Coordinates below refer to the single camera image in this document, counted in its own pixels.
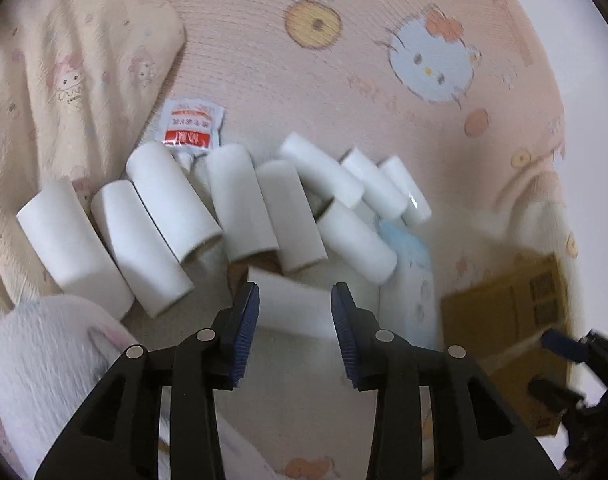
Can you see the light blue tissue pack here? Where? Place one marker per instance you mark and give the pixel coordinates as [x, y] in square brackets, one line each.
[414, 270]

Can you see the pink cartoon bed sheet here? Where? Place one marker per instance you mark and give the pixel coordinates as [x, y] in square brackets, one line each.
[284, 85]

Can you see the brown cardboard box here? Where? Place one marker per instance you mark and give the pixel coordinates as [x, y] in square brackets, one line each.
[499, 310]

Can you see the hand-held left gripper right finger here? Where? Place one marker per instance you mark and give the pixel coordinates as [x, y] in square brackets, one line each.
[344, 325]

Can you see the pile of white paper tubes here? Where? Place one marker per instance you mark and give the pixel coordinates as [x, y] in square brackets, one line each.
[163, 200]

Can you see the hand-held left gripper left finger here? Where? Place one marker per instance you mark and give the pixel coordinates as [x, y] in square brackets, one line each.
[246, 320]

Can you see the person's white printed pajamas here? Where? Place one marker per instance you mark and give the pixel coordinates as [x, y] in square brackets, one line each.
[43, 360]

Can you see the white cardboard roll core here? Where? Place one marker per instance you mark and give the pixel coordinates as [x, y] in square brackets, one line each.
[289, 305]

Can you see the white red sauce packet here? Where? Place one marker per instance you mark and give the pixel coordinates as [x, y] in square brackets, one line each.
[188, 125]

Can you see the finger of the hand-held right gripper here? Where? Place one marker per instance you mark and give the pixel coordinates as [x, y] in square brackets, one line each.
[564, 347]
[549, 391]

